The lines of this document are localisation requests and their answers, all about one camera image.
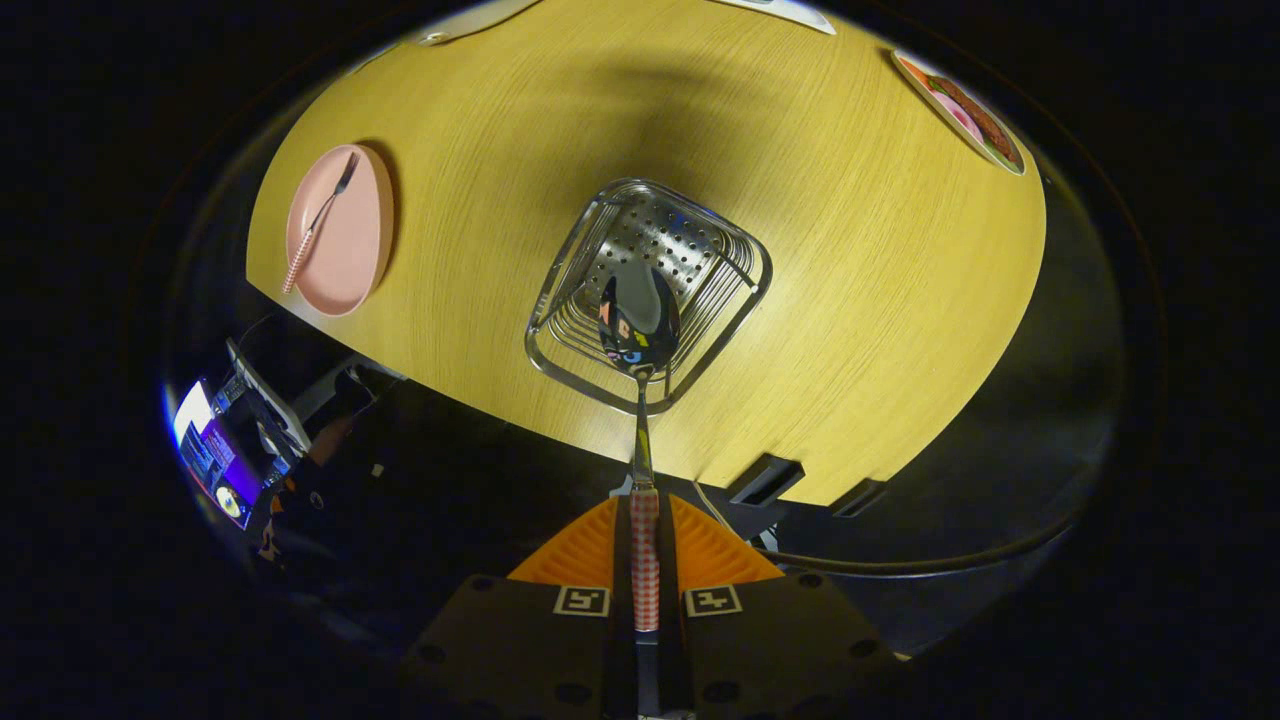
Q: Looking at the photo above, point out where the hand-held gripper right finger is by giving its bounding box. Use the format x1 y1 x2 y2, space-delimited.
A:
660 495 916 720

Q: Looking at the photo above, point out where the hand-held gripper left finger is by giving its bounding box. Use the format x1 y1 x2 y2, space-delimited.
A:
400 495 638 720

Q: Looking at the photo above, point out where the spoon with red checked handle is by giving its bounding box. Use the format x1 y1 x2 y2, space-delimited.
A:
598 262 683 633

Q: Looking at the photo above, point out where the fork with red checked handle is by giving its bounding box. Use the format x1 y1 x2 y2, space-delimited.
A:
282 152 359 296

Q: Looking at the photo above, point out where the black table clamp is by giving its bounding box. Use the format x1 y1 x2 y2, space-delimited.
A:
727 453 806 507
830 478 889 518

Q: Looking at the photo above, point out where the patterned dark clothing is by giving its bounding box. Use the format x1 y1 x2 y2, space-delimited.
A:
255 470 321 566

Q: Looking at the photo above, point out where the grey laptop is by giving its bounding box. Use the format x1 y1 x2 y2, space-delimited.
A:
225 338 313 456

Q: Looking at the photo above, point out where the lit computer screen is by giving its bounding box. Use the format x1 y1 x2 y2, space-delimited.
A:
170 378 269 523

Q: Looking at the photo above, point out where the pink plate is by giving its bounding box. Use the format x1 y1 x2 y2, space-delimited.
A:
286 144 395 318

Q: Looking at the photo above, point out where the plate with toy food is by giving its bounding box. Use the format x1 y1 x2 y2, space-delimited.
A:
890 50 1028 177

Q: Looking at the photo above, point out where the black cable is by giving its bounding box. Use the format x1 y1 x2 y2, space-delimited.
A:
690 480 1091 579

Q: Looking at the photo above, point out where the metal wire basket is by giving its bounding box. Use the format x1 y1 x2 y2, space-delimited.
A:
525 178 773 417

